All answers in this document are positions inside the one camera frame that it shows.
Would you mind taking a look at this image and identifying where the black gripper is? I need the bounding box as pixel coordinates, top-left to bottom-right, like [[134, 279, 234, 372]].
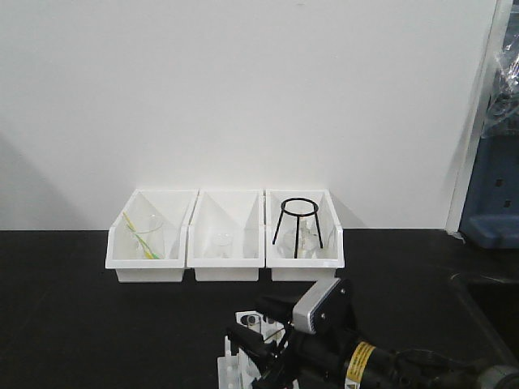
[[226, 296, 355, 388]]

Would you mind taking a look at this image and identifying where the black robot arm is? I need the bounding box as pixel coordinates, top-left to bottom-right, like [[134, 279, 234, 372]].
[[227, 288, 518, 388]]

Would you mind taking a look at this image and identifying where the white test tube rack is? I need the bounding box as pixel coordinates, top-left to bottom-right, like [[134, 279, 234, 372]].
[[217, 310, 292, 389]]

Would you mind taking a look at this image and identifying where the blue-grey pegboard drying rack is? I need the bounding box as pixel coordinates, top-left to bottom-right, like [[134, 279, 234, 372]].
[[459, 136, 518, 250]]

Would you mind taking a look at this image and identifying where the clear glass flask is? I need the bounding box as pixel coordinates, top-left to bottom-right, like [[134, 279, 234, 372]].
[[280, 219, 320, 259]]

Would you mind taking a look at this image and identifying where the right white storage bin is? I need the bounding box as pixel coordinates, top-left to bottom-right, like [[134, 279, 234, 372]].
[[265, 189, 345, 281]]

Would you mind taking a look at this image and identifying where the white storage bin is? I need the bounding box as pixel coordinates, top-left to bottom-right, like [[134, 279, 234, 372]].
[[187, 190, 265, 282], [105, 189, 199, 283], [265, 189, 345, 281]]

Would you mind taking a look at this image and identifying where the small glass beaker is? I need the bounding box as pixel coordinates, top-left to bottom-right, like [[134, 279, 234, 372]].
[[209, 233, 233, 259]]

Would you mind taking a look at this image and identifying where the middle white storage bin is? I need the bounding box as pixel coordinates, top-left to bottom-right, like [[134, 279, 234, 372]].
[[187, 190, 265, 282]]

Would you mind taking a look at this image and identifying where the left white storage bin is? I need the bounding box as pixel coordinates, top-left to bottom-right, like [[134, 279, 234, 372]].
[[105, 189, 199, 283]]

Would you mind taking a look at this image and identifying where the black lab sink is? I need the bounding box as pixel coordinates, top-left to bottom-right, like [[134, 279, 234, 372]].
[[450, 273, 518, 388]]

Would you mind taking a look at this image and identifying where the plastic bag of black pegs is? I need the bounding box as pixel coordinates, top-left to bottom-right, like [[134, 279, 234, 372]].
[[482, 32, 518, 139]]

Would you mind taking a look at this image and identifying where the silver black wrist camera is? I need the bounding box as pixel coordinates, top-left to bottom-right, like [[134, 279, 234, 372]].
[[291, 278, 353, 335]]

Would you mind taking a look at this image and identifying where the black wire tripod stand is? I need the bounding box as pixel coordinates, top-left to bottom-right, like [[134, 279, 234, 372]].
[[272, 197, 324, 249]]

